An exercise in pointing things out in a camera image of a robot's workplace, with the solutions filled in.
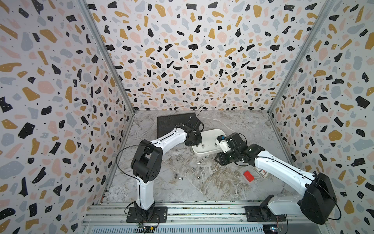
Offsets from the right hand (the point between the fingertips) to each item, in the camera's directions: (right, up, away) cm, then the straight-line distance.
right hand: (216, 158), depth 81 cm
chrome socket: (-7, +4, +18) cm, 20 cm away
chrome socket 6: (-8, -4, +12) cm, 15 cm away
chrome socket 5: (-10, -12, +5) cm, 17 cm away
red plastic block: (+20, -12, +5) cm, 23 cm away
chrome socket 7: (-5, -2, +14) cm, 15 cm away
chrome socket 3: (-13, -9, +9) cm, 18 cm away
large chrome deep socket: (-23, -3, +13) cm, 27 cm away
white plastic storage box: (-3, +3, +20) cm, 20 cm away
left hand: (-9, +8, +12) cm, 17 cm away
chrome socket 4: (-9, -8, +9) cm, 15 cm away
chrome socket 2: (-21, -13, +5) cm, 25 cm away
